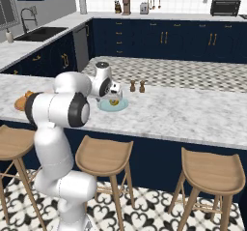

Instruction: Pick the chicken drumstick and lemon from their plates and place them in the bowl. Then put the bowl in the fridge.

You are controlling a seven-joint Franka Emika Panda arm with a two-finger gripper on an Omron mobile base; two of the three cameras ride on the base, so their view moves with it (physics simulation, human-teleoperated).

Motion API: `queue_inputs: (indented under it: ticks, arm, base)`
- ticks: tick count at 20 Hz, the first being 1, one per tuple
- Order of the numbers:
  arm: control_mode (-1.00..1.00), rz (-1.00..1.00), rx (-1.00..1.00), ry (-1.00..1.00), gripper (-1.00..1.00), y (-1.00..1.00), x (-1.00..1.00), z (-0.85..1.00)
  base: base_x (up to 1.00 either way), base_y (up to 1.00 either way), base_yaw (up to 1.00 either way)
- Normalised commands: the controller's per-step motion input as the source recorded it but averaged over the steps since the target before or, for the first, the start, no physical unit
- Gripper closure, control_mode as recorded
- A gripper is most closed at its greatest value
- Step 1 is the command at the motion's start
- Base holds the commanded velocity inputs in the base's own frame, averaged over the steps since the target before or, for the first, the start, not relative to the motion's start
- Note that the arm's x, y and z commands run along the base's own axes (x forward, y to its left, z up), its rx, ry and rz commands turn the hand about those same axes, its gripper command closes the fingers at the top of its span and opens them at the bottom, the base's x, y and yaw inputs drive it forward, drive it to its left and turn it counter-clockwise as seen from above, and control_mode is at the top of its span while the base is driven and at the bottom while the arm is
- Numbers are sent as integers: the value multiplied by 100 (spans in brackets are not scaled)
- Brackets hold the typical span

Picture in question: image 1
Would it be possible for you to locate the brown coffee machine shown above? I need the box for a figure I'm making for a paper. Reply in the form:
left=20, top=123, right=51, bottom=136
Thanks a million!
left=122, top=0, right=132, bottom=16

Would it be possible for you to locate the grey dishwasher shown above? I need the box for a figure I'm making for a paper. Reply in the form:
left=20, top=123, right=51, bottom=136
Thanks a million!
left=71, top=23, right=94, bottom=73

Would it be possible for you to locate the dark blue island cabinet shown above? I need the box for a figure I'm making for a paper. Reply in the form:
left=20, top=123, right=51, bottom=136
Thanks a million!
left=0, top=120, right=247, bottom=204

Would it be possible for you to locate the white soap dispenser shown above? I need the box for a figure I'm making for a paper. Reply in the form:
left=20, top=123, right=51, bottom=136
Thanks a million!
left=5, top=27, right=15, bottom=44

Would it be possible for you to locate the window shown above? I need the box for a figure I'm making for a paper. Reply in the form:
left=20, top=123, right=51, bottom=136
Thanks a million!
left=0, top=0, right=21, bottom=32

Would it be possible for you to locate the brown chicken drumstick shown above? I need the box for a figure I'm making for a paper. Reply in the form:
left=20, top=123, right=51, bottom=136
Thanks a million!
left=14, top=90, right=36, bottom=112

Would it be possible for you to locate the black toaster oven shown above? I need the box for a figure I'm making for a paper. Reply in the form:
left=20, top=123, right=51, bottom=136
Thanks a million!
left=209, top=0, right=242, bottom=17

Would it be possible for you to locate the white paper towel roll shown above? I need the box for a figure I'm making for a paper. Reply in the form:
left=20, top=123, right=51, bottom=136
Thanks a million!
left=78, top=0, right=89, bottom=15

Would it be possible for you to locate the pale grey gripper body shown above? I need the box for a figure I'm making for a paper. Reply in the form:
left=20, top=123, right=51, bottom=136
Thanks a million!
left=108, top=90, right=124, bottom=102

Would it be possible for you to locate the silver toaster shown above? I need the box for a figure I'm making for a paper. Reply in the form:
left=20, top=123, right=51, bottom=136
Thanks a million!
left=139, top=1, right=151, bottom=15

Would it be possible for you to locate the black tap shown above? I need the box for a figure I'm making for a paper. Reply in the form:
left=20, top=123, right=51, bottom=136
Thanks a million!
left=19, top=7, right=39, bottom=35

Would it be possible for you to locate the black sink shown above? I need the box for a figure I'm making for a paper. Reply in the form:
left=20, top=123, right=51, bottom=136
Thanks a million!
left=14, top=26, right=69, bottom=43

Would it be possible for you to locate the wooden bar stool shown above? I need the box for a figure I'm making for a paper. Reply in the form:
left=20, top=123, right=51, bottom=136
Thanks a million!
left=74, top=134, right=136, bottom=231
left=0, top=124, right=48, bottom=231
left=166, top=146, right=247, bottom=231

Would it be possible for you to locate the dark blue long cupboard run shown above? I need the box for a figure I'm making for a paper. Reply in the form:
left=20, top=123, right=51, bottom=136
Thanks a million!
left=86, top=17, right=247, bottom=65

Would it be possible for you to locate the light blue plate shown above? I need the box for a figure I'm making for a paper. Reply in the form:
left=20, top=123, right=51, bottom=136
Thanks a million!
left=97, top=97, right=130, bottom=113

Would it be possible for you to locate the dark blue sink cupboard run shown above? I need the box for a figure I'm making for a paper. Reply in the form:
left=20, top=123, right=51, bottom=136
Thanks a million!
left=0, top=31, right=78, bottom=78

